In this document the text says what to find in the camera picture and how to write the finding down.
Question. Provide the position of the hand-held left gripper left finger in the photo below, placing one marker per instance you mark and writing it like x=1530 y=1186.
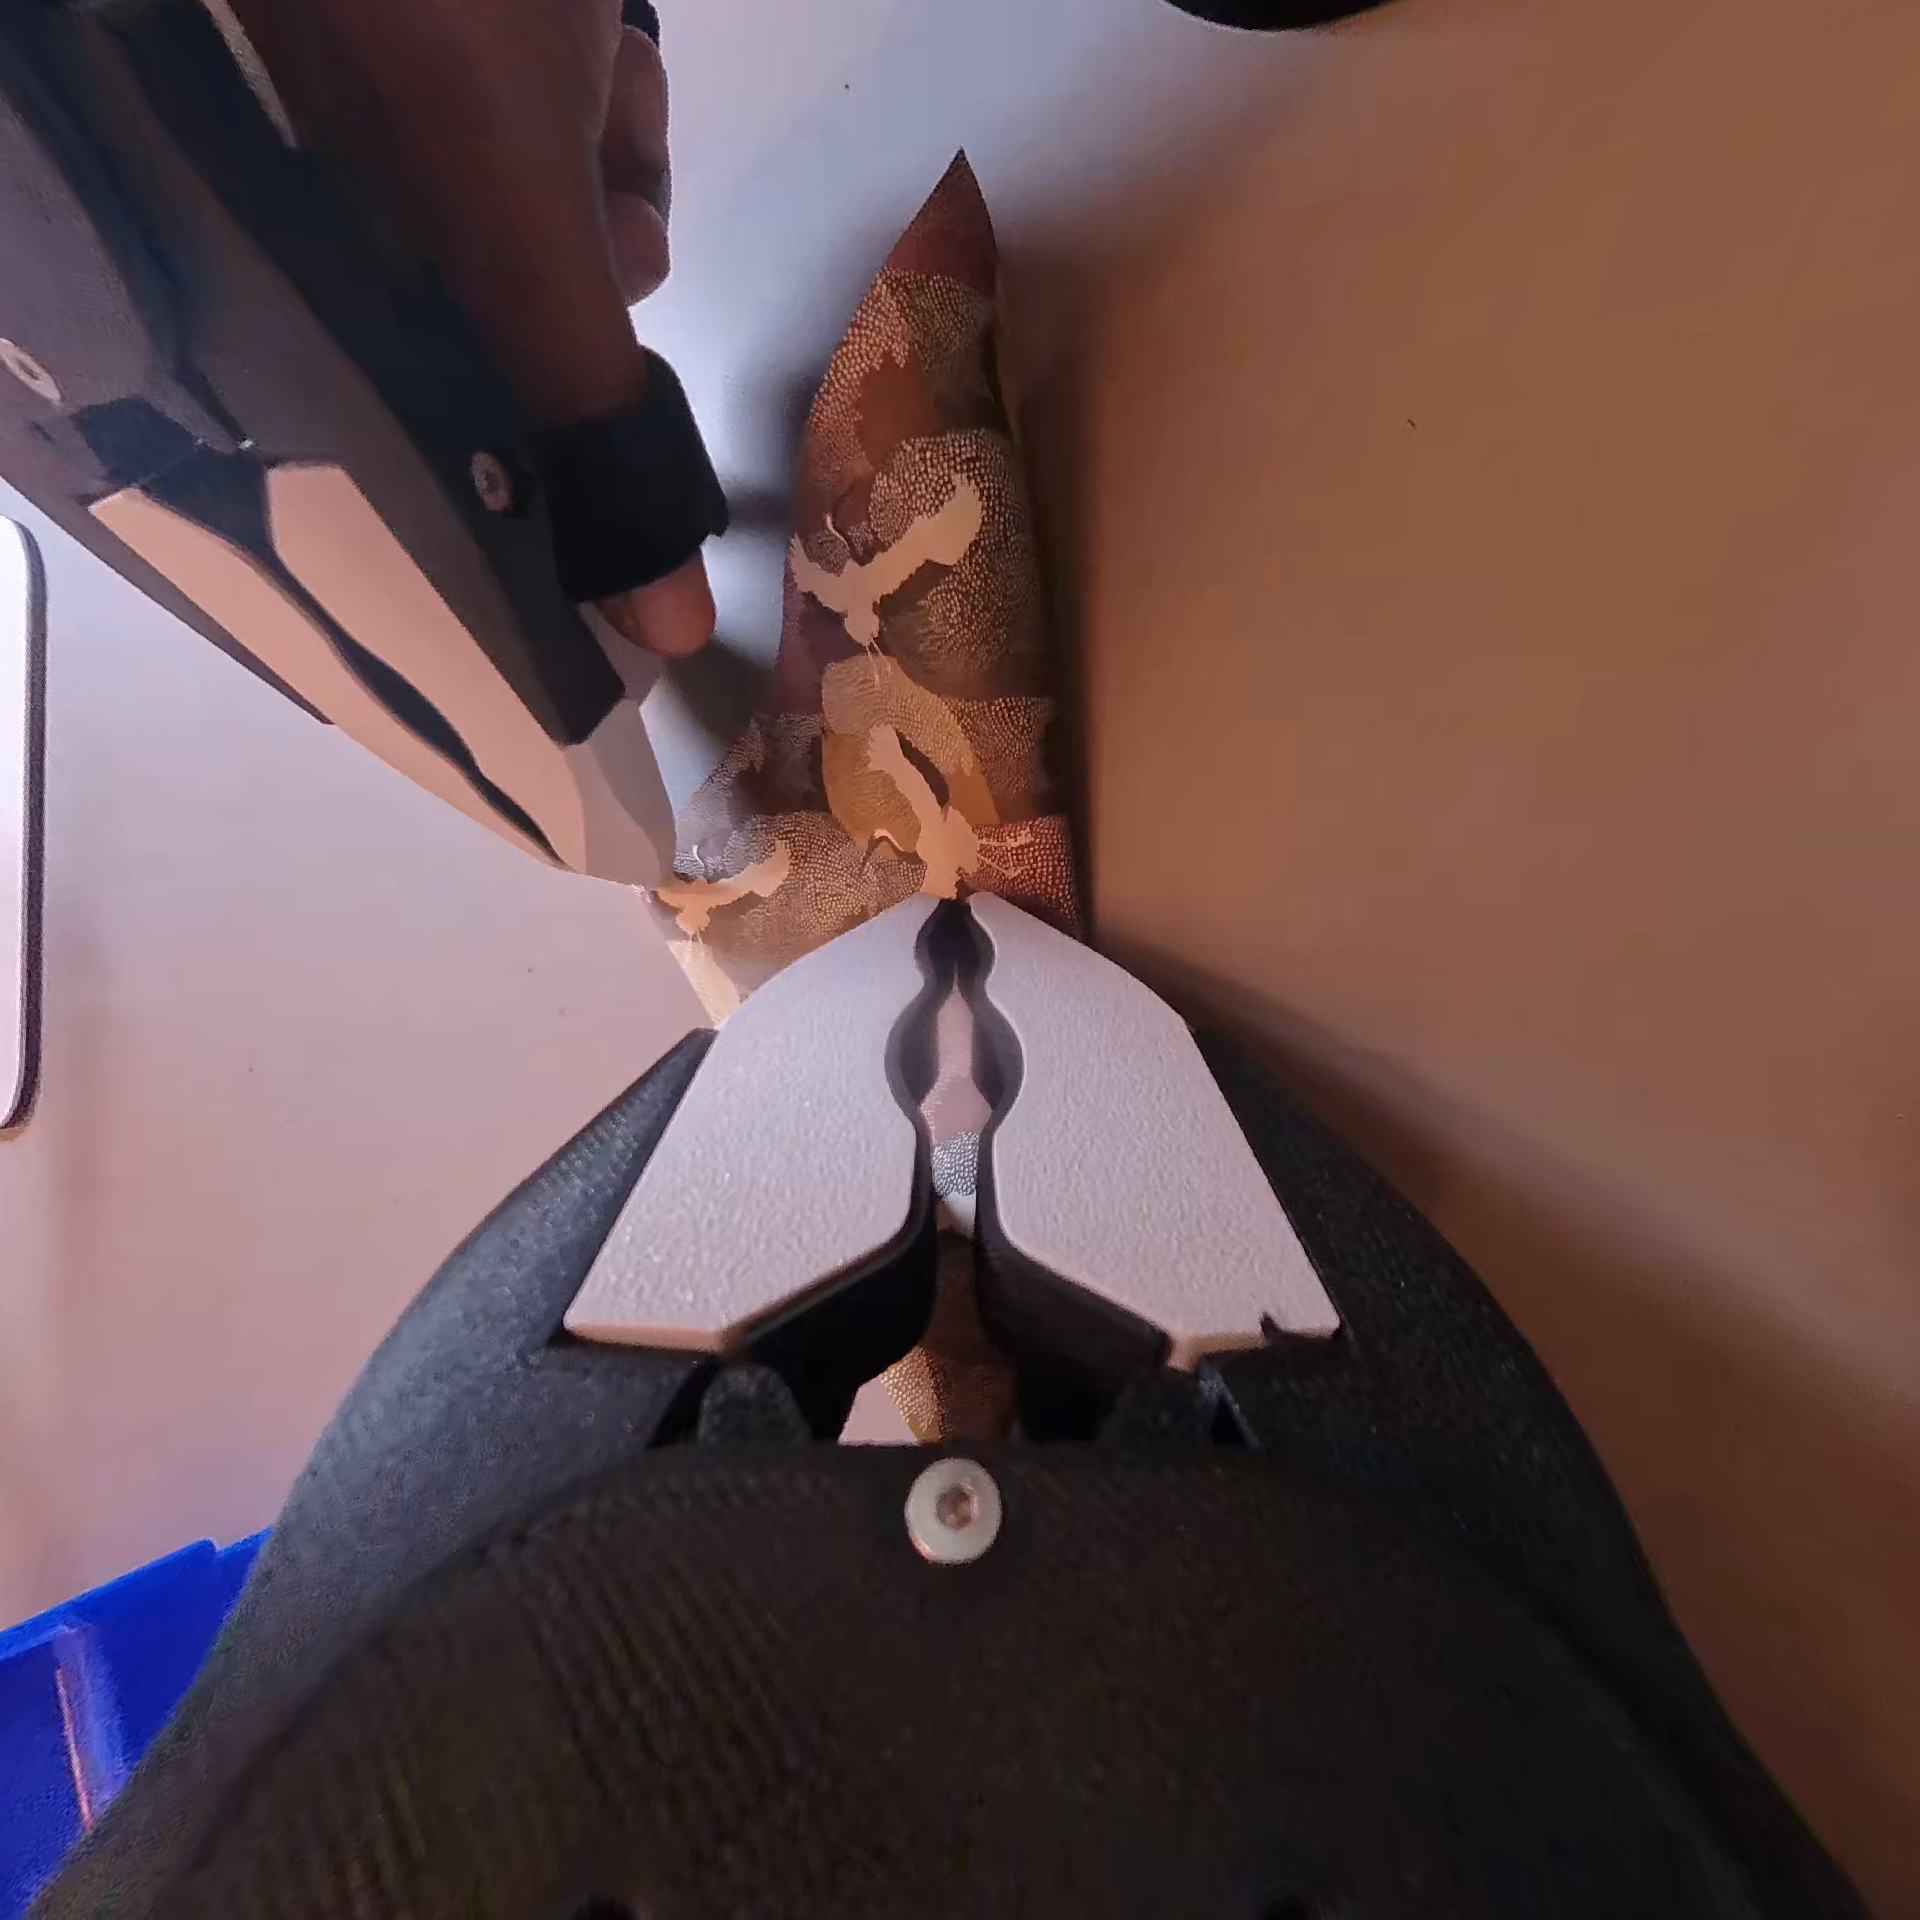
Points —
x=750 y=1170

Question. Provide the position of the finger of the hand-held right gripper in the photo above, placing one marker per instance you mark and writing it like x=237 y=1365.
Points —
x=271 y=616
x=450 y=631

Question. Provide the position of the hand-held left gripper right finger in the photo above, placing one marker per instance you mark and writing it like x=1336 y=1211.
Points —
x=1155 y=1170

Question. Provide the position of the tan backed camouflage paper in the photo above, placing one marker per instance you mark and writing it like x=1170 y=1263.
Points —
x=901 y=662

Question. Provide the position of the blue plastic bin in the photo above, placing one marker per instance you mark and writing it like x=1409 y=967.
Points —
x=93 y=1711

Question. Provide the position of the person's right hand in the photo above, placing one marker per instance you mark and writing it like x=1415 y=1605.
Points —
x=510 y=182

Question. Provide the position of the white stand plate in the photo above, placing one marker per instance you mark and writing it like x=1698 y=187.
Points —
x=17 y=813

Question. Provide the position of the black textured pad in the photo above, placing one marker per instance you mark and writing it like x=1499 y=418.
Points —
x=1277 y=10

